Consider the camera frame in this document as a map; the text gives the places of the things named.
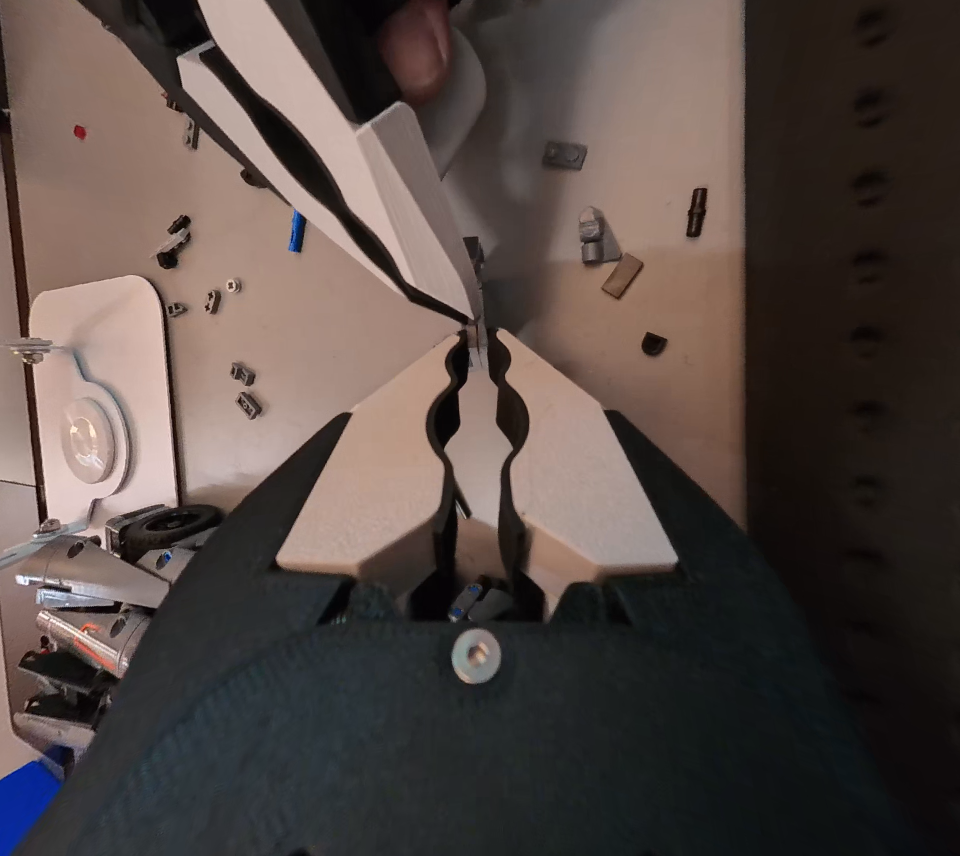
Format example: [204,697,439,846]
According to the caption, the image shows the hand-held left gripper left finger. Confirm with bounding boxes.
[276,331,468,621]

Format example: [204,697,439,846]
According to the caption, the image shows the scattered loose lego pieces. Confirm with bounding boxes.
[71,0,710,422]

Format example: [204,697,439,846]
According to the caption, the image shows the blue plastic bin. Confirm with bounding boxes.
[0,758,66,856]

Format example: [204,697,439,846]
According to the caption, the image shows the grey lego car model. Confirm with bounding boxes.
[11,502,517,760]

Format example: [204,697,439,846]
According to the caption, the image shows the black perforated mat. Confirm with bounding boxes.
[742,0,960,856]

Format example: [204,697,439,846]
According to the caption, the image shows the white booklet stand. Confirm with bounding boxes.
[0,274,181,572]

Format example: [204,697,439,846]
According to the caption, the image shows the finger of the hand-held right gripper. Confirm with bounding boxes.
[172,0,485,328]
[174,40,470,326]

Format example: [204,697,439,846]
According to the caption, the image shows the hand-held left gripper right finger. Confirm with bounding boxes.
[486,328,681,621]

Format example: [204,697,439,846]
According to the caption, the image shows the person's right hand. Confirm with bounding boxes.
[377,0,457,110]

